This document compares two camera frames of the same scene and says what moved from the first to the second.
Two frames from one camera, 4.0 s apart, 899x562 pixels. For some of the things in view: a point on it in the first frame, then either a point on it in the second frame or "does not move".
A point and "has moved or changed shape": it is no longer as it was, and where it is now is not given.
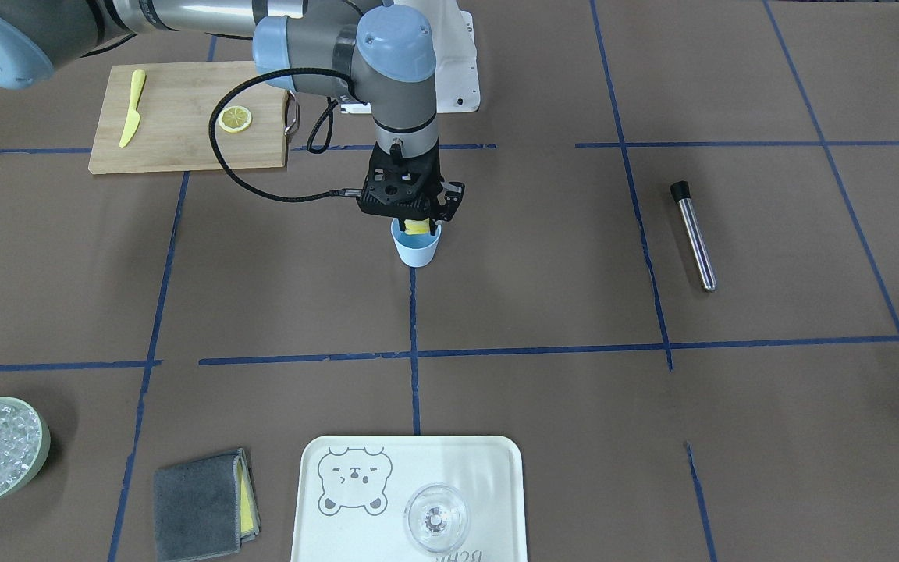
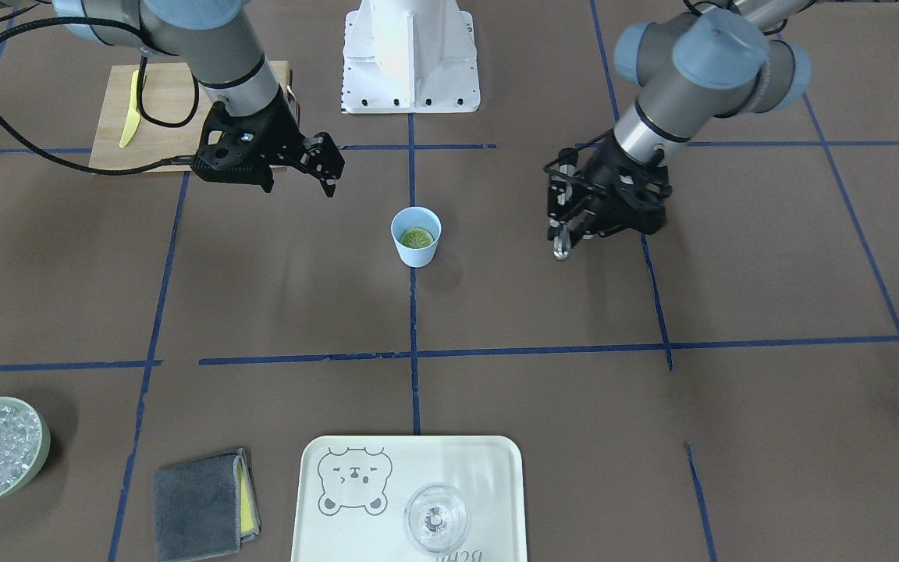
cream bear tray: x=354 y=490 does not move
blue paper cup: x=416 y=250 does not move
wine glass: x=436 y=517 does not move
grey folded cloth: x=205 y=508 does not move
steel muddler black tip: x=680 y=193 -> x=562 y=243
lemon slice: x=418 y=226 has moved or changed shape
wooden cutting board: x=176 y=104 does not move
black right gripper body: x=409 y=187 -> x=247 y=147
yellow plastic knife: x=137 y=82 does not move
